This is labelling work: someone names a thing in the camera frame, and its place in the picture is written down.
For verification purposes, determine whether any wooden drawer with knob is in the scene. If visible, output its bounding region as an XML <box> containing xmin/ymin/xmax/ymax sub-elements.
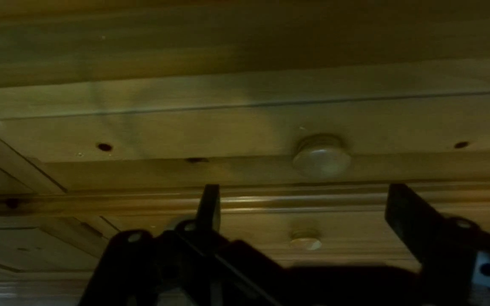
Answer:
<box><xmin>101</xmin><ymin>209</ymin><xmax>490</xmax><ymax>274</ymax></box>
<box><xmin>0</xmin><ymin>58</ymin><xmax>490</xmax><ymax>189</ymax></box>

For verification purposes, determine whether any round pale drawer knob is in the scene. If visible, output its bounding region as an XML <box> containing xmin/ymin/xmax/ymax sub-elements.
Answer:
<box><xmin>287</xmin><ymin>228</ymin><xmax>323</xmax><ymax>254</ymax></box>
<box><xmin>290</xmin><ymin>133</ymin><xmax>353</xmax><ymax>177</ymax></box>

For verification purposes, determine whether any wooden dresser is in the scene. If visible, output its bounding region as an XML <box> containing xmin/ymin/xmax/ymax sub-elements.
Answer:
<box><xmin>0</xmin><ymin>0</ymin><xmax>490</xmax><ymax>306</ymax></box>

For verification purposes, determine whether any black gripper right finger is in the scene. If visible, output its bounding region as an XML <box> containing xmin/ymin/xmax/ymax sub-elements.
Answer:
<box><xmin>386</xmin><ymin>184</ymin><xmax>490</xmax><ymax>306</ymax></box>

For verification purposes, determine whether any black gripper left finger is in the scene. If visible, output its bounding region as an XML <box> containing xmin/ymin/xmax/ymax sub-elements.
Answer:
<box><xmin>79</xmin><ymin>184</ymin><xmax>292</xmax><ymax>306</ymax></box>

